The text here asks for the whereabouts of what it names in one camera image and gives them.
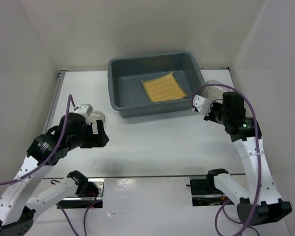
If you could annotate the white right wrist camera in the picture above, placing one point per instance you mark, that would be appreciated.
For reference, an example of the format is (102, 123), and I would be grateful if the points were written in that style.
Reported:
(201, 105)

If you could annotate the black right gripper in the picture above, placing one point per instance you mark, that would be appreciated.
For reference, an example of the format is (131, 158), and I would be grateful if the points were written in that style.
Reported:
(210, 116)

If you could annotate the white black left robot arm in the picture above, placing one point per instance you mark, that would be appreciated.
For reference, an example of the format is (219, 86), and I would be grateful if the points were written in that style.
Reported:
(19, 208)

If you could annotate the yellow woven placemat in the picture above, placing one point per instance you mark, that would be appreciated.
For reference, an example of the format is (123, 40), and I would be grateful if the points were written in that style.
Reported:
(164, 88)

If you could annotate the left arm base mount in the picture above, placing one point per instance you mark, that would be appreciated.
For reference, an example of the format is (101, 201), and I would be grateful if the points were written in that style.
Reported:
(92, 194)

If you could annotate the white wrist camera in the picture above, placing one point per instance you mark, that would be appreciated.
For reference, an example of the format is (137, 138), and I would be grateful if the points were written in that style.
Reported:
(201, 105)
(86, 110)

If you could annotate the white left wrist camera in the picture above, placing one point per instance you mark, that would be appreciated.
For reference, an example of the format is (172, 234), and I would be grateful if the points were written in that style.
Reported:
(86, 110)

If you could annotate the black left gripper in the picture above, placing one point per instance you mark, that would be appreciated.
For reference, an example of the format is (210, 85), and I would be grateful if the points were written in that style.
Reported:
(98, 140)

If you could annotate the grey plastic bin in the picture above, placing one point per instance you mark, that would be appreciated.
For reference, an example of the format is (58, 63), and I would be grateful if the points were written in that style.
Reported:
(125, 76)

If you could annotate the clear glass plate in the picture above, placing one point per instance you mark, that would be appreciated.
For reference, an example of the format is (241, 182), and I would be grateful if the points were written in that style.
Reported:
(100, 116)
(214, 91)

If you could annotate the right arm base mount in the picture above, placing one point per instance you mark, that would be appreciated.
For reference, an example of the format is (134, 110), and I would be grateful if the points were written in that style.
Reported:
(202, 195)

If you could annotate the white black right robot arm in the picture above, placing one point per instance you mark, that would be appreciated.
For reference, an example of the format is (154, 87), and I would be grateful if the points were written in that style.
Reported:
(261, 203)

